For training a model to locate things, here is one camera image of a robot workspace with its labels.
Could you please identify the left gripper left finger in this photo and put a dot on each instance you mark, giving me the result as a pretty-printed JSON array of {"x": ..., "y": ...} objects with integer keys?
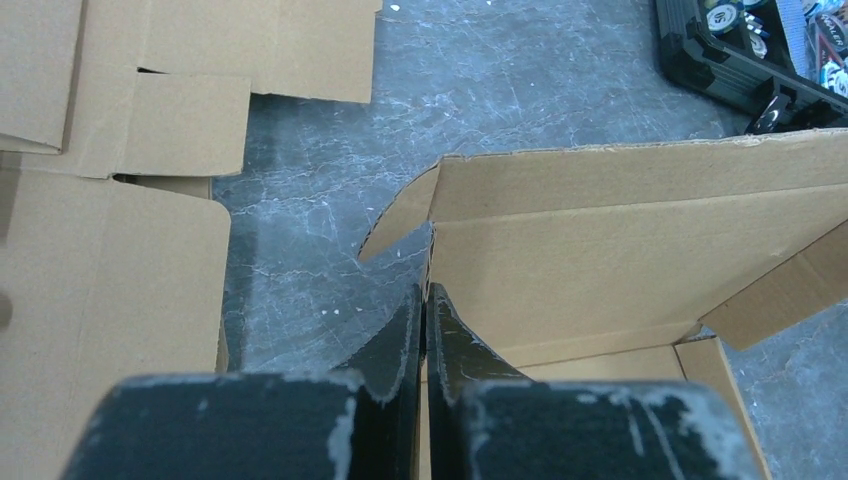
[{"x": 358, "y": 420}]

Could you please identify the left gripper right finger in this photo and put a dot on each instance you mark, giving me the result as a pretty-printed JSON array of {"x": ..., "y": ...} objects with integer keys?
[{"x": 666, "y": 412}]

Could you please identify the cardboard box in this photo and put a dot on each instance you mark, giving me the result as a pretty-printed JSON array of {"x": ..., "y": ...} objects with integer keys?
[{"x": 634, "y": 262}]

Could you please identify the stack of flat cardboard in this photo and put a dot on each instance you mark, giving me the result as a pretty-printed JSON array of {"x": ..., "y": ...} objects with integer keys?
[{"x": 115, "y": 118}]

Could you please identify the black poker chip case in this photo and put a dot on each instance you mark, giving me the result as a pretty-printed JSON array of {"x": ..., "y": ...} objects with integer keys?
[{"x": 720, "y": 50}]

